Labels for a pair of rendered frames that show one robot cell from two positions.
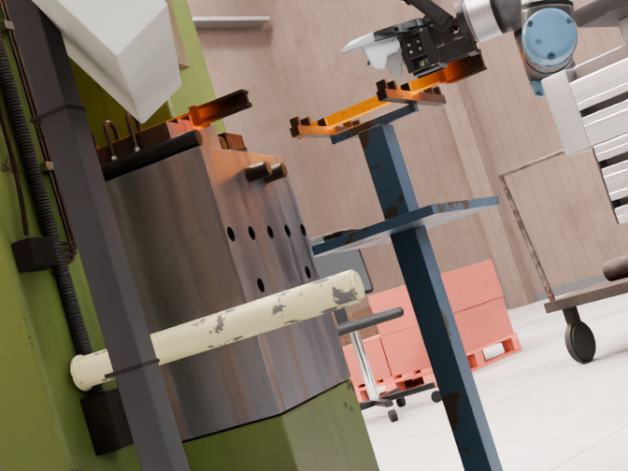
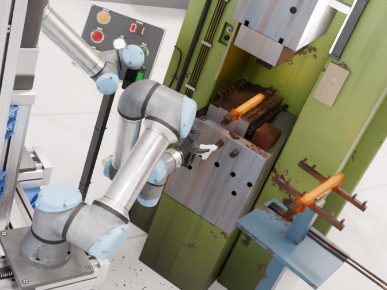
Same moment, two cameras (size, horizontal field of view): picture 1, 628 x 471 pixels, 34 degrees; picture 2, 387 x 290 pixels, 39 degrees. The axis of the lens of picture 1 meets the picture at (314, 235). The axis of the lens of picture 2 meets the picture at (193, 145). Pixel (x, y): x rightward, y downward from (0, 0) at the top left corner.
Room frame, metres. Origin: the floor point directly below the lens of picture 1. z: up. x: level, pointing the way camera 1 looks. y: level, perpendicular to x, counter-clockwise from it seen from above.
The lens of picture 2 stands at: (1.72, -1.99, 2.04)
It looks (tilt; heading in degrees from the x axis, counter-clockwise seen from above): 31 degrees down; 91
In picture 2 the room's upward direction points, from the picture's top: 21 degrees clockwise
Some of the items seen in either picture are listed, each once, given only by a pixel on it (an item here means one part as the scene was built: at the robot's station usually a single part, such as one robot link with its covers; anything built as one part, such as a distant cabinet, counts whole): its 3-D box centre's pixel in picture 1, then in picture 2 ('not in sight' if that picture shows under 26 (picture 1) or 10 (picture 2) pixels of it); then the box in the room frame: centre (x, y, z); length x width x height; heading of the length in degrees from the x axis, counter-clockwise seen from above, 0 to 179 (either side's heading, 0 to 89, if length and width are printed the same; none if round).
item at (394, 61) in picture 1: (392, 63); (206, 152); (1.76, -0.22, 0.97); 0.09 x 0.03 x 0.06; 35
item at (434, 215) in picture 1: (406, 225); (292, 240); (2.22, -0.19, 0.73); 0.40 x 0.30 x 0.02; 151
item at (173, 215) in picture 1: (147, 316); (237, 155); (1.91, 0.34, 0.69); 0.56 x 0.38 x 0.45; 71
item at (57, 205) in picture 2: not in sight; (58, 210); (1.42, -0.83, 0.98); 0.13 x 0.12 x 0.14; 169
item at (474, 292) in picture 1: (424, 330); not in sight; (6.93, -0.52, 0.32); 1.09 x 0.78 x 0.65; 134
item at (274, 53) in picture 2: not in sight; (276, 36); (1.86, 0.34, 1.32); 0.42 x 0.20 x 0.10; 71
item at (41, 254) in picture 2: not in sight; (49, 238); (1.41, -0.83, 0.87); 0.15 x 0.15 x 0.10
